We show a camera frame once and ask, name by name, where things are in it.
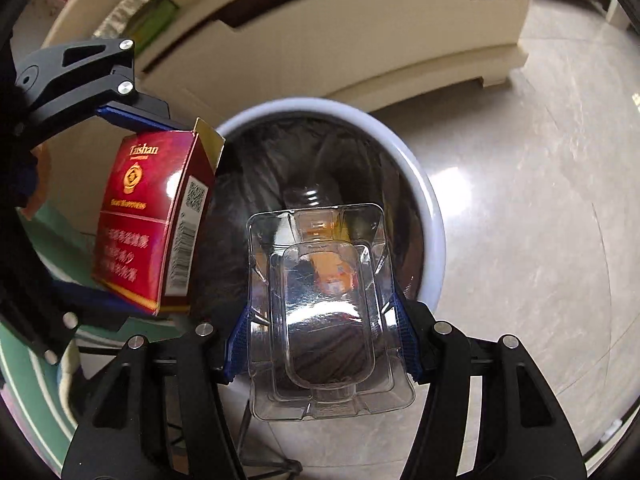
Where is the red cigarette pack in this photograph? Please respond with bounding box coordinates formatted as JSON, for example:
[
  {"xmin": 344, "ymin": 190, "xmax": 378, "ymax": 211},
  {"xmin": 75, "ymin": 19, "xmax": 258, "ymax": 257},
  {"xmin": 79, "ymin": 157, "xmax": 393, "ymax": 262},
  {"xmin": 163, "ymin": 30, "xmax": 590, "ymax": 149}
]
[{"xmin": 92, "ymin": 118, "xmax": 224, "ymax": 316}]

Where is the orange drink bottle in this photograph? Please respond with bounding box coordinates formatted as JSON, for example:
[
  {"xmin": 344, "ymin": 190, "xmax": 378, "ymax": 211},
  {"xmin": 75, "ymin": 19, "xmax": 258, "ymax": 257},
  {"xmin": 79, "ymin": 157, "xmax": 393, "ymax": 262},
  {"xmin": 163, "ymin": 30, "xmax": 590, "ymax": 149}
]
[{"xmin": 282, "ymin": 184, "xmax": 359, "ymax": 299}]

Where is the white round trash bin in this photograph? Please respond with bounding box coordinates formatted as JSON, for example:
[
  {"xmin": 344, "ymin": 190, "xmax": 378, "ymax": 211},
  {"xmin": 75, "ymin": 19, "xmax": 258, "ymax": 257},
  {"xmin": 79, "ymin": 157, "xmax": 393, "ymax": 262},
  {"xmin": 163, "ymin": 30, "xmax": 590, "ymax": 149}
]
[{"xmin": 195, "ymin": 98, "xmax": 446, "ymax": 315}]

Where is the clear plastic blister tray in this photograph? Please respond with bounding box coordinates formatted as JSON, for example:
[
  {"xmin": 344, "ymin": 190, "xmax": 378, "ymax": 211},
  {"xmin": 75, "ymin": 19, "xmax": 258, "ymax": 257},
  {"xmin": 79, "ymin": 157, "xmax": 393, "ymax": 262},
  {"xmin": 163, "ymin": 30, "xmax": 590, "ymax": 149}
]
[{"xmin": 246, "ymin": 203, "xmax": 414, "ymax": 422}]

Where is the cream coffee table base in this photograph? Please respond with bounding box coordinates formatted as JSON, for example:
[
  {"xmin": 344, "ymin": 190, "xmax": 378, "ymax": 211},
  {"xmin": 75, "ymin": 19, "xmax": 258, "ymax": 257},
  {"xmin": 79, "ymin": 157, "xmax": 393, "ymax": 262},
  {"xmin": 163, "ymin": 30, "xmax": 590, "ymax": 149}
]
[{"xmin": 41, "ymin": 0, "xmax": 539, "ymax": 236}]

